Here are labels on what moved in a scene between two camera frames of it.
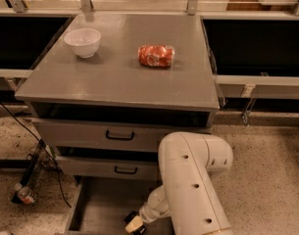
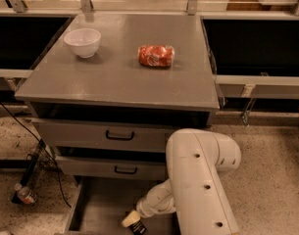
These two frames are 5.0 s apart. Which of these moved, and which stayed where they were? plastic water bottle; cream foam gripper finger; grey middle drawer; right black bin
Moved: cream foam gripper finger
Stayed: grey middle drawer; right black bin; plastic water bottle
